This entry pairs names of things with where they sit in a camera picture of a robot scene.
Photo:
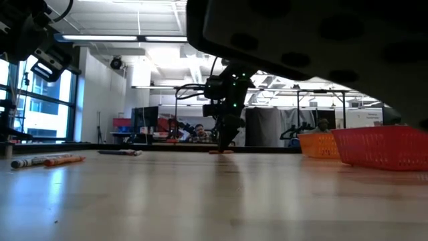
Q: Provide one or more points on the grey crayon white label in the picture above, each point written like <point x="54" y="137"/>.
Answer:
<point x="30" y="161"/>

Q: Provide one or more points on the large window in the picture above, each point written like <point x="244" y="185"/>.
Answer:
<point x="47" y="110"/>

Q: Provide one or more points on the black LED light bar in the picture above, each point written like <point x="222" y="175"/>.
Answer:
<point x="100" y="37"/>

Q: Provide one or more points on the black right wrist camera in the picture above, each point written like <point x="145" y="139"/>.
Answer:
<point x="211" y="110"/>

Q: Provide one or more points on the red storage crate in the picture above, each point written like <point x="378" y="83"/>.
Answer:
<point x="122" y="122"/>

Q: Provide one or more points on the black round spotlight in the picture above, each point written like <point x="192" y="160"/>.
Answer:
<point x="116" y="63"/>

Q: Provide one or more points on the black aluminium table frame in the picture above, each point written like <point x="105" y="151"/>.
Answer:
<point x="67" y="147"/>

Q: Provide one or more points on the white sign board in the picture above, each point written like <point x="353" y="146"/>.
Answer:
<point x="364" y="118"/>

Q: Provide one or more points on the small blue box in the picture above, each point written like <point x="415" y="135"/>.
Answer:
<point x="294" y="143"/>

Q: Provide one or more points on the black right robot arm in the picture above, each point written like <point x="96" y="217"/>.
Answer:
<point x="237" y="80"/>

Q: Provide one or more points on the thin black tripod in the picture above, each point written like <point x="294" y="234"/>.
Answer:
<point x="99" y="130"/>

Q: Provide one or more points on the orange plastic basket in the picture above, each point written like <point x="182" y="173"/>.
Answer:
<point x="317" y="145"/>

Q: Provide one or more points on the person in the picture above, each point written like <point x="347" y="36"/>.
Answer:
<point x="200" y="137"/>
<point x="322" y="124"/>

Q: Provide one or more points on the black desktop robot arm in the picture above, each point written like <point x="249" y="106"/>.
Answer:
<point x="294" y="131"/>

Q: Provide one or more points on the small white post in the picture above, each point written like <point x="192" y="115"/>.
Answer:
<point x="8" y="150"/>

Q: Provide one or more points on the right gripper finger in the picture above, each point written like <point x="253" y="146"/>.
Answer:
<point x="235" y="131"/>
<point x="223" y="139"/>

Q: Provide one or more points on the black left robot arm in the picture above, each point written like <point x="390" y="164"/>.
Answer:
<point x="20" y="30"/>

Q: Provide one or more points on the dark grey curtain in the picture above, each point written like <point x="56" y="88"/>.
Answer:
<point x="264" y="129"/>

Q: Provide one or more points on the red plastic basket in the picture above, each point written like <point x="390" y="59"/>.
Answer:
<point x="384" y="149"/>

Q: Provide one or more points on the dark equipment stand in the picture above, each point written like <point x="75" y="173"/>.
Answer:
<point x="10" y="135"/>

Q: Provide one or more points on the black tall table frame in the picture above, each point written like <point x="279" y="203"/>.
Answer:
<point x="298" y="110"/>

